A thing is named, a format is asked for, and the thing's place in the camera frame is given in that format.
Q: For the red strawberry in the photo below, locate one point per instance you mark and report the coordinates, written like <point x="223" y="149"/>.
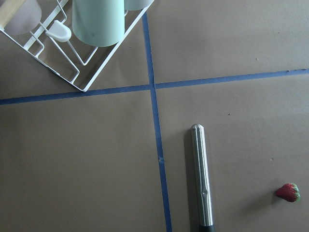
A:
<point x="288" y="192"/>

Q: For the mint green cup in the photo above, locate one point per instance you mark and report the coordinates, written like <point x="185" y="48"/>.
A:
<point x="98" y="23"/>

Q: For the steel muddler with black tip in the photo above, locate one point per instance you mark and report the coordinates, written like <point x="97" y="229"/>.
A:
<point x="203" y="190"/>

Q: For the pale cup in rack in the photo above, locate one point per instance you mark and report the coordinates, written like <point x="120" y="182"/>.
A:
<point x="134" y="5"/>

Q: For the white wire cup rack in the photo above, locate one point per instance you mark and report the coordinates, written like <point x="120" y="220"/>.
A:
<point x="53" y="44"/>

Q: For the wooden rack handle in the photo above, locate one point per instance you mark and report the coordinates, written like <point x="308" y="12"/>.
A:
<point x="8" y="10"/>

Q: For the frosted white cup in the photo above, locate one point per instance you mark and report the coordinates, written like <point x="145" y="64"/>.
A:
<point x="26" y="18"/>

